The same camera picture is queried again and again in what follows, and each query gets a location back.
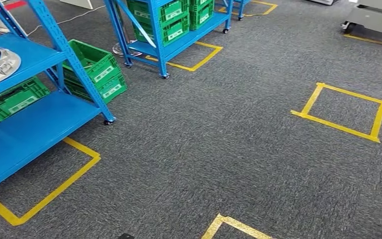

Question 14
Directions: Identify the blue steel shelf rack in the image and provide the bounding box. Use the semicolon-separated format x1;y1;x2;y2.
215;0;253;21
0;0;116;197
103;0;234;80

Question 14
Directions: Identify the green plastic crate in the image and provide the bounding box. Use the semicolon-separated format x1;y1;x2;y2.
191;3;215;31
0;76;51;123
133;14;191;47
63;71;128;105
189;0;215;15
126;0;190;24
62;39;122;86

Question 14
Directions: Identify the yellow floor tape outline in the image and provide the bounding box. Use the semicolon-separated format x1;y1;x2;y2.
0;136;101;227

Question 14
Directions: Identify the white desk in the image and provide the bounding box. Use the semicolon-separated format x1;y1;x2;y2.
59;0;95;10

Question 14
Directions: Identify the grey plastic wheel hubcap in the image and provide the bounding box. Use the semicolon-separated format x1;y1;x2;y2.
0;43;22;90

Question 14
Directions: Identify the grey wheeled cart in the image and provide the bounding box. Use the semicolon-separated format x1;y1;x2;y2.
341;0;382;49

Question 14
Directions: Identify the chrome stanchion post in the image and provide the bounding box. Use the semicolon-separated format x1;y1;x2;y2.
111;0;143;57

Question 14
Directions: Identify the white floor cable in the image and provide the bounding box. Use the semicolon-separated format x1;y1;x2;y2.
26;4;106;37

